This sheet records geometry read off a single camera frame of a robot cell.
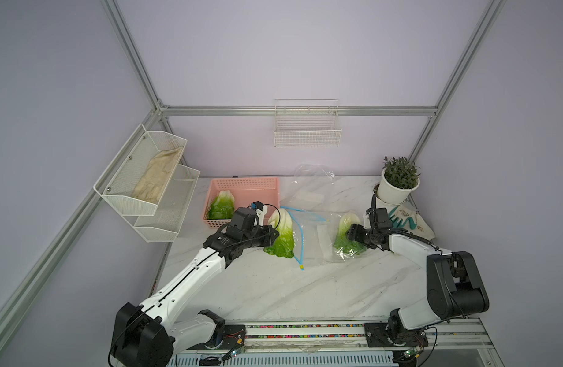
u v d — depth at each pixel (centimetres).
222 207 96
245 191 114
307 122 96
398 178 98
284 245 78
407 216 103
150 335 38
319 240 95
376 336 73
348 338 75
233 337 72
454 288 45
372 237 73
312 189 117
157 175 80
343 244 91
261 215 72
